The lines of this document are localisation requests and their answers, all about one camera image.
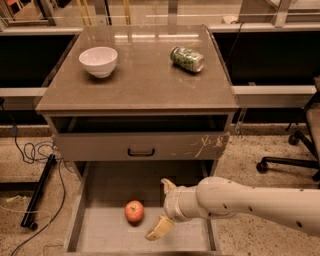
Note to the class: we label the closed upper drawer with handle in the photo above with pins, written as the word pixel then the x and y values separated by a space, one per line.
pixel 141 146

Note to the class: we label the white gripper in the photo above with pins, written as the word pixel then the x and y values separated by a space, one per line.
pixel 172 202

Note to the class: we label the open lower drawer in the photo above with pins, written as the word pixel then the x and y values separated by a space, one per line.
pixel 99 226

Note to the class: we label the green soda can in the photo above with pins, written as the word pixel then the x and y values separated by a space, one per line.
pixel 188 59

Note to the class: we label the white ceramic bowl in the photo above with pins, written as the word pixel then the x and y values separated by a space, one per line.
pixel 99 61

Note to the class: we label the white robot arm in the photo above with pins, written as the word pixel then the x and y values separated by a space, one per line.
pixel 216 197

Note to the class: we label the red apple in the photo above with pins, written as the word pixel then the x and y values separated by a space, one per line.
pixel 134 211

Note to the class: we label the grey drawer cabinet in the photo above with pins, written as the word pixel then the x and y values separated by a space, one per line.
pixel 146 92

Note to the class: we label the black stand leg with wheel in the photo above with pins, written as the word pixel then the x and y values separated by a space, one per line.
pixel 28 219

